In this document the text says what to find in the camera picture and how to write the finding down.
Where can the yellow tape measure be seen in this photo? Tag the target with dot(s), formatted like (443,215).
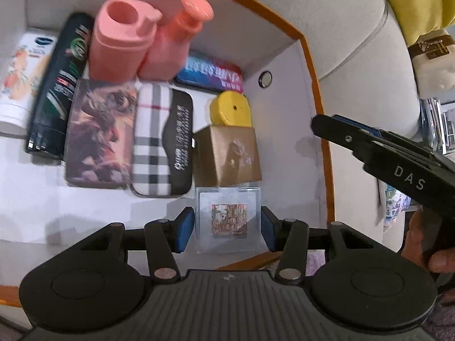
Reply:
(231,108)

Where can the orange cardboard box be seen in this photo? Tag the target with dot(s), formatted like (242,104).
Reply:
(280,120)

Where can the plaid case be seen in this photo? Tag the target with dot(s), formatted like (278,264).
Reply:
(156,142)

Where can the pink cup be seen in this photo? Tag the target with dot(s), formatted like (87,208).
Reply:
(117,49)

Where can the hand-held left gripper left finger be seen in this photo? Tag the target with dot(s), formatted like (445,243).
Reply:
(185,229)

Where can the brown cardboard box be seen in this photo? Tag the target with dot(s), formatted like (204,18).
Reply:
(227,156)

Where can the purple fluffy blanket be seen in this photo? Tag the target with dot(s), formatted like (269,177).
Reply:
(314,264)

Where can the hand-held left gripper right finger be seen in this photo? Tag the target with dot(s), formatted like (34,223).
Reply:
(269,229)

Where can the stack of books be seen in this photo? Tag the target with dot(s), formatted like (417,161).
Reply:
(439,124)

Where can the dark tube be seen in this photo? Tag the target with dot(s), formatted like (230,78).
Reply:
(58,88)

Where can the clear plastic case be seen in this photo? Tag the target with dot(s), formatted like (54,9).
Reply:
(227,220)

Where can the white tube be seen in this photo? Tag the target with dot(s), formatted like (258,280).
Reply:
(21,78)

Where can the blue snack packet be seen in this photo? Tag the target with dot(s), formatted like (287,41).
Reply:
(209,73)

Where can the person's right hand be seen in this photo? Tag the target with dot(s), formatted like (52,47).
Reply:
(442,261)

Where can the printed card box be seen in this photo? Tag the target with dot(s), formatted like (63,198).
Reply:
(101,135)

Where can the yellow pillow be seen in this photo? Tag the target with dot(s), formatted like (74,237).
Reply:
(416,3)

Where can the blue printed pillow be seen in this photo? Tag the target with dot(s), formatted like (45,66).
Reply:
(394,204)

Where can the pink bottle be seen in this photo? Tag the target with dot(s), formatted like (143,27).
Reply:
(170,46)

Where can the cream small suitcase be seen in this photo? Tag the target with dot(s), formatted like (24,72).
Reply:
(435,71)

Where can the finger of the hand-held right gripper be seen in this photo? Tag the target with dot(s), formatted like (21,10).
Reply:
(337,131)
(362,126)

